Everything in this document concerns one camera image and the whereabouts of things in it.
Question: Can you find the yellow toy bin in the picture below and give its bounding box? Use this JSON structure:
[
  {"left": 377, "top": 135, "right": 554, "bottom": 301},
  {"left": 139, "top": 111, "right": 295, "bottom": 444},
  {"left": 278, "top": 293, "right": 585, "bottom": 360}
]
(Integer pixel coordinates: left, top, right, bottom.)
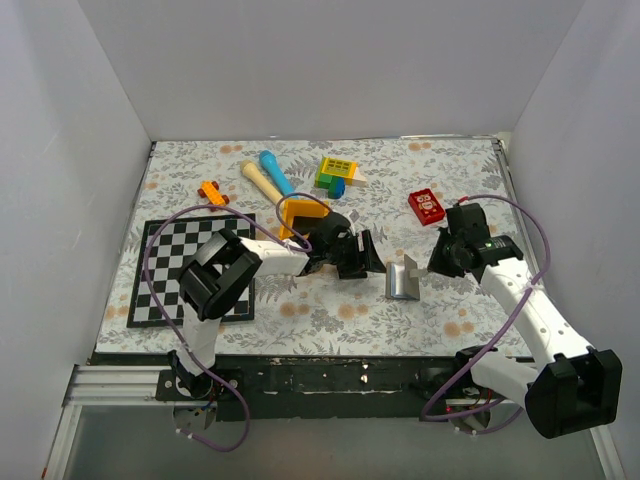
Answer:
[{"left": 278, "top": 198, "right": 329, "bottom": 240}]

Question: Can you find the aluminium frame rail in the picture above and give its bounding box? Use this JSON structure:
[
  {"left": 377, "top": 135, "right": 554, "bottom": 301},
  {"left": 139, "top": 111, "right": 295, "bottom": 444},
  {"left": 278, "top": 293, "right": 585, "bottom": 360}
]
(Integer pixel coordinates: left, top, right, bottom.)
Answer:
[{"left": 42, "top": 362, "right": 626, "bottom": 480}]

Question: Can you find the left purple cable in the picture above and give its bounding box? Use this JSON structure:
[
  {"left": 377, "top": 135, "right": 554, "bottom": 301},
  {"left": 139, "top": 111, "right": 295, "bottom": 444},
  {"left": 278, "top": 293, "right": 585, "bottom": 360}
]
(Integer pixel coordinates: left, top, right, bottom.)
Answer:
[{"left": 141, "top": 192, "right": 314, "bottom": 453}]

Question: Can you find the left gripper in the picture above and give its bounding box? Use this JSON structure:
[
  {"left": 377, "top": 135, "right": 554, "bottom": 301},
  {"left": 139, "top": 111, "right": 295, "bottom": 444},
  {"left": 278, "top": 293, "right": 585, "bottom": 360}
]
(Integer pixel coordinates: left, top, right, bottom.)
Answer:
[{"left": 325, "top": 232, "right": 386, "bottom": 280}]

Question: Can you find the grey card holder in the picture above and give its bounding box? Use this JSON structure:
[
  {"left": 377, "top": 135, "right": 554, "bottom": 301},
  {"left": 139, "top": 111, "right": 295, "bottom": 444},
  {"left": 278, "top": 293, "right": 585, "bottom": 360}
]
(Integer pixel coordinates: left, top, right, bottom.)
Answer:
[{"left": 385, "top": 254, "right": 428, "bottom": 301}]

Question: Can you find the cream wooden pin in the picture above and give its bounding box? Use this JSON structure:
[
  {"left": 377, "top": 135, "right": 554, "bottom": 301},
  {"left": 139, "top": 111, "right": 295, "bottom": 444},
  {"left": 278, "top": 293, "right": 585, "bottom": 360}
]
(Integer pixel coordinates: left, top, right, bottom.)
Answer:
[{"left": 240, "top": 160, "right": 283, "bottom": 205}]

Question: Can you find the black card in bin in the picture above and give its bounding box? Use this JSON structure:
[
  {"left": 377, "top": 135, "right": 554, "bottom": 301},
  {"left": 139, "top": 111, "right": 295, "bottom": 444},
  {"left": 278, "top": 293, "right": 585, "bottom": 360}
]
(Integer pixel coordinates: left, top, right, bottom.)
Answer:
[{"left": 292, "top": 216, "right": 323, "bottom": 236}]

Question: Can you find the black white chessboard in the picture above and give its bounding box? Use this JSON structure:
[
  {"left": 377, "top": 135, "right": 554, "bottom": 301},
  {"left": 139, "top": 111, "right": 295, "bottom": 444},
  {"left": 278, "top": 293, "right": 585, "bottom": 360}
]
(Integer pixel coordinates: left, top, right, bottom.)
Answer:
[{"left": 127, "top": 215, "right": 256, "bottom": 328}]

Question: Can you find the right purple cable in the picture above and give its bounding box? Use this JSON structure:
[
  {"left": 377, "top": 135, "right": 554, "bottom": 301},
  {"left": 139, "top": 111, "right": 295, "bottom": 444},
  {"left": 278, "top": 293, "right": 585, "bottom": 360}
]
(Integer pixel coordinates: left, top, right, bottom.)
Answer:
[{"left": 419, "top": 194, "right": 554, "bottom": 435}]

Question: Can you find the orange toy car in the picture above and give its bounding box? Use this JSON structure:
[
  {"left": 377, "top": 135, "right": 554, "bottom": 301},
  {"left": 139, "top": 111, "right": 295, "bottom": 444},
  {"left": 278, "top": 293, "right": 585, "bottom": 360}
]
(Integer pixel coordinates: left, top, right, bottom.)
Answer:
[{"left": 197, "top": 181, "right": 230, "bottom": 211}]

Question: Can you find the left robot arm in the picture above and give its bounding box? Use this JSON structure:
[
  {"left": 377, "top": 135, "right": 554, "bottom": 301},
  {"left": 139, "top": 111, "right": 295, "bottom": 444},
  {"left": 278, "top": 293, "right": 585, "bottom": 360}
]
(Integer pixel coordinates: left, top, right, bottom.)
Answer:
[{"left": 170, "top": 212, "right": 386, "bottom": 400}]

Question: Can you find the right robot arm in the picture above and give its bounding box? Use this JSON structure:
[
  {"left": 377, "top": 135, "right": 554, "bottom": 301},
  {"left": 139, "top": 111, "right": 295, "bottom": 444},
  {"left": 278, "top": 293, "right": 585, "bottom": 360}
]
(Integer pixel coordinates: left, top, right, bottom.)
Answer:
[{"left": 420, "top": 195, "right": 623, "bottom": 439}]

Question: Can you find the red owl block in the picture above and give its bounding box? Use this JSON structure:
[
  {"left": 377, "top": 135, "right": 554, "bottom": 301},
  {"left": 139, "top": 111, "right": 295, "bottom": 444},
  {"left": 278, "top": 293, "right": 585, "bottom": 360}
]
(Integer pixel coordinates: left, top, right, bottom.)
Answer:
[{"left": 408, "top": 189, "right": 446, "bottom": 226}]

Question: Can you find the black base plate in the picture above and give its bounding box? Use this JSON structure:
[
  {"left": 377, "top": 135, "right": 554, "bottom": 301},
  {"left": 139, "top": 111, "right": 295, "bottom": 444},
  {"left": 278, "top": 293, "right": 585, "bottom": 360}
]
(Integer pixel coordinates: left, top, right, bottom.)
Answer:
[{"left": 88, "top": 353, "right": 458, "bottom": 422}]

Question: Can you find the colourful block house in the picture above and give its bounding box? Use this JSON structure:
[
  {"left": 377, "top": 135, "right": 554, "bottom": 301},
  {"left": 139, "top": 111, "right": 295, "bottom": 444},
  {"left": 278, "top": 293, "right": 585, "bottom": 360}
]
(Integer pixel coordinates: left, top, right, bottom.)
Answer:
[{"left": 314, "top": 156, "right": 368, "bottom": 199}]

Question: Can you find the purple cable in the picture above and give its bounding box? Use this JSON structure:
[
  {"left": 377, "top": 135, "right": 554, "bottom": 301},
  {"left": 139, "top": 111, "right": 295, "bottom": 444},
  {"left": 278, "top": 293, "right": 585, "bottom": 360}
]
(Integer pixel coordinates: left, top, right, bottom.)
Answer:
[
  {"left": 419, "top": 194, "right": 554, "bottom": 435},
  {"left": 141, "top": 192, "right": 314, "bottom": 453}
]

